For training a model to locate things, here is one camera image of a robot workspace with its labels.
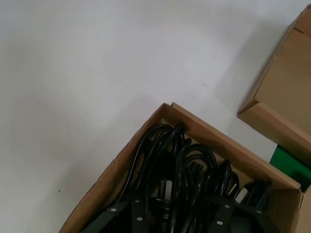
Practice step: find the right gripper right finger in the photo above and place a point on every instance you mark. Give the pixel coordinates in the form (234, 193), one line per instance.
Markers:
(226, 216)

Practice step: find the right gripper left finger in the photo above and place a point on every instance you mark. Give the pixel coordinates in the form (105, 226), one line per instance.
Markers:
(136, 218)

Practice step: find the open brown cardboard box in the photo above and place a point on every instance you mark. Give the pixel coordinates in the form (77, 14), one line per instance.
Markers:
(218, 143)

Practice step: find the flat brown cardboard box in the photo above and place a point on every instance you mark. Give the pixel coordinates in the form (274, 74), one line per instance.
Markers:
(286, 85)

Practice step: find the green table cloth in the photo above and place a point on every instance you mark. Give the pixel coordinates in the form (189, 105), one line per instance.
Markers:
(281, 160)

